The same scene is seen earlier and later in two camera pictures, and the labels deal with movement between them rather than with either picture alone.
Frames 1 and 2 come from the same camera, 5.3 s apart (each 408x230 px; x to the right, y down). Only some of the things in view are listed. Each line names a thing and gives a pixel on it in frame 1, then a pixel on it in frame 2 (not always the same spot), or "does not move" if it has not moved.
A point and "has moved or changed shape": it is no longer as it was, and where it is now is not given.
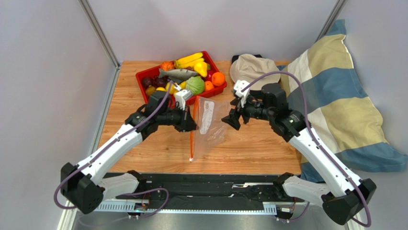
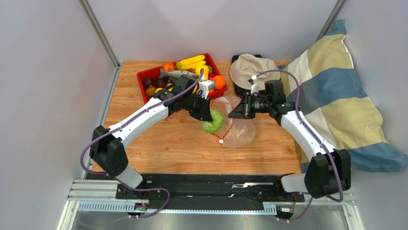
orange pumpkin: [167, 65] does not move
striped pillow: [323, 84] does not move
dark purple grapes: [158, 82] does not move
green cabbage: [196, 84] has moved or changed shape
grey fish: [178, 74] does not move
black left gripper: [186, 121] -> [204, 113]
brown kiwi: [150, 90] does not move
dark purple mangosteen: [146, 81] does not move
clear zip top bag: [211, 117] -> [235, 132]
